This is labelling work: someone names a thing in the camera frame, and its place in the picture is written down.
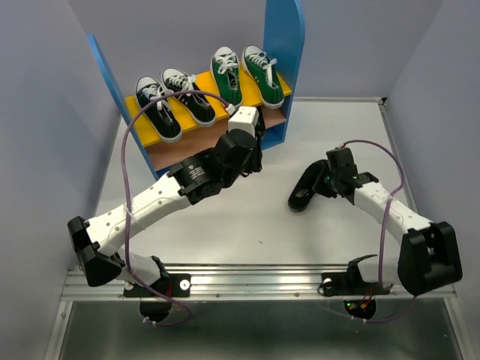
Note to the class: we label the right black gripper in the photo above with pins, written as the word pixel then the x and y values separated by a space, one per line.
pixel 320 187

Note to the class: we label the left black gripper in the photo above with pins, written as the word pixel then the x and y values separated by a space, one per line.
pixel 256 164

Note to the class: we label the black slip-on shoe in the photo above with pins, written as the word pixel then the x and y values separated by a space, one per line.
pixel 303 191

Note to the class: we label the black leather shoe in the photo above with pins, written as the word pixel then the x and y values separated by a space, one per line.
pixel 260 126

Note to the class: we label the black canvas sneaker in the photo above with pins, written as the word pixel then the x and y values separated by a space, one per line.
pixel 197 105
pixel 159 114

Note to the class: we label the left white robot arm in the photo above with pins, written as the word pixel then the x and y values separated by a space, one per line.
pixel 99 242

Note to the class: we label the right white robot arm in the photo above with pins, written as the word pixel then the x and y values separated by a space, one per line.
pixel 428 257

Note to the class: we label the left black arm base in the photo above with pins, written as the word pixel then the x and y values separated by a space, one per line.
pixel 176 285

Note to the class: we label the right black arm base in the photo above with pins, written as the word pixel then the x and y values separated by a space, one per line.
pixel 342 284

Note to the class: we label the yellow upper shelf board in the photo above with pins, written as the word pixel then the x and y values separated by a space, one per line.
pixel 147 132

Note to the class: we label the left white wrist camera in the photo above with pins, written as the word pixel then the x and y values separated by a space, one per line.
pixel 245 119

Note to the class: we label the aluminium mounting rail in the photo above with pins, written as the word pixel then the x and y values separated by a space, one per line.
pixel 221 283

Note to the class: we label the blue shoe shelf frame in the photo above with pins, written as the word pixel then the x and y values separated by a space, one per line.
pixel 284 38

